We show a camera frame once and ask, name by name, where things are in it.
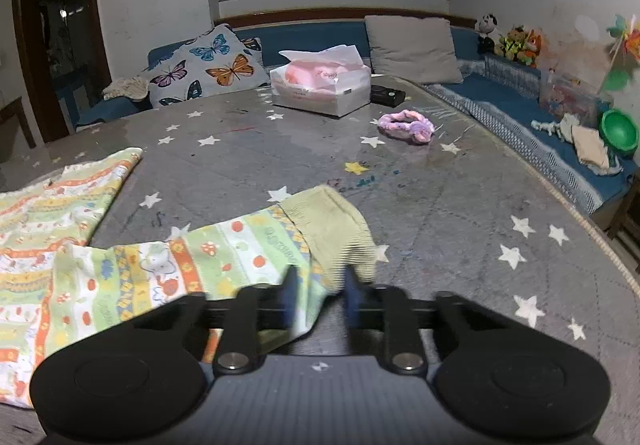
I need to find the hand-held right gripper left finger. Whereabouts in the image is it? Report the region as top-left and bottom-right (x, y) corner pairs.
(122, 265), (300, 375)

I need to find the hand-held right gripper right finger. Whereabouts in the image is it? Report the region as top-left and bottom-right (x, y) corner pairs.
(343, 266), (506, 375)

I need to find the green patterned child's garment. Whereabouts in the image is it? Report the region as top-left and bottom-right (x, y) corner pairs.
(0, 146), (378, 408)

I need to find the star-patterned grey mattress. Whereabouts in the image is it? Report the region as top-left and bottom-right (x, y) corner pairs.
(0, 78), (640, 445)

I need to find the purple hair scrunchie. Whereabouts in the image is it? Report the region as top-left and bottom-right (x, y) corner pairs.
(377, 109), (435, 145)

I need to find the black remote control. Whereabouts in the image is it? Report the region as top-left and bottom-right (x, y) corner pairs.
(370, 84), (406, 108)

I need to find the white tissue box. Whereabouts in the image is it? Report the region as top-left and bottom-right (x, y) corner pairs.
(269, 44), (372, 118)

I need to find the butterfly print pillow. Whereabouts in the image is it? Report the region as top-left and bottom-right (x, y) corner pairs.
(145, 24), (271, 108)

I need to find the blue bench cushion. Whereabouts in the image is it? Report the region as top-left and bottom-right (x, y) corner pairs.
(75, 19), (636, 216)

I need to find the grey pillow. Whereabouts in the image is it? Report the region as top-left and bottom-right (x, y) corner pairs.
(364, 16), (464, 85)

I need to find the white skeleton toy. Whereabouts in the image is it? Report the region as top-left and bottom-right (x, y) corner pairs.
(531, 119), (573, 142)

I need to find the cream crumpled cloth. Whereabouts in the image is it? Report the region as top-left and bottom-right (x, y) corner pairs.
(102, 75), (151, 101)

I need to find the beige folded cloth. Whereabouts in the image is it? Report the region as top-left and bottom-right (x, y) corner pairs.
(571, 124), (612, 171)

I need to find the clear plastic toy box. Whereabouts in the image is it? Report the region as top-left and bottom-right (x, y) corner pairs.
(539, 70), (614, 123)

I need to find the panda plush toy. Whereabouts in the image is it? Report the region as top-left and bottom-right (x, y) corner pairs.
(474, 14), (499, 55)

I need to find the yellow plush toy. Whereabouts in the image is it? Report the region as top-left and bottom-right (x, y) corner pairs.
(495, 26), (532, 63)

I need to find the orange fox plush toy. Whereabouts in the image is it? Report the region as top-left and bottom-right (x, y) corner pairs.
(520, 29), (547, 69)

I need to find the green plastic bowl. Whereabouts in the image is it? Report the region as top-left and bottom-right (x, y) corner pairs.
(600, 108), (640, 156)

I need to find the colourful pinwheel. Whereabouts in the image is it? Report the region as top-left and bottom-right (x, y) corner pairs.
(600, 14), (640, 93)

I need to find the wooden door frame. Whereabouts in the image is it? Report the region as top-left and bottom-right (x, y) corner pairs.
(11, 0), (112, 144)

